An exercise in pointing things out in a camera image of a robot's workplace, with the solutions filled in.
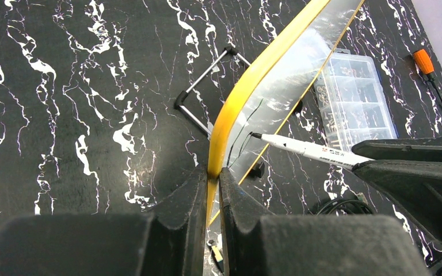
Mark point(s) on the white whiteboard marker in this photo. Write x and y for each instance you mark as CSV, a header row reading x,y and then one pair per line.
x,y
318,152

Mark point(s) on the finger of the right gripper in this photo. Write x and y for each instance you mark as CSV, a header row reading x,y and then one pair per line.
x,y
419,149
413,186

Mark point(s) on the yellow framed whiteboard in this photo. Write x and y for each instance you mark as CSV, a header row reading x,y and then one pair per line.
x,y
307,41

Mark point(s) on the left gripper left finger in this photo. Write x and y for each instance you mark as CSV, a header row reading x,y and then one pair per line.
x,y
168,239

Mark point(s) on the clear plastic screw box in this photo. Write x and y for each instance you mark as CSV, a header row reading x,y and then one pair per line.
x,y
352,102

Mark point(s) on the metal whiteboard stand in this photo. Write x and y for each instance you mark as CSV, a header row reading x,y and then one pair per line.
x,y
202,91

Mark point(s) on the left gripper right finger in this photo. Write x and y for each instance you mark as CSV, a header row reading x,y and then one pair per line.
x,y
259,242

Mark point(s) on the orange handled screwdriver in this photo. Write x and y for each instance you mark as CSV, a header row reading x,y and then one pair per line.
x,y
424,63

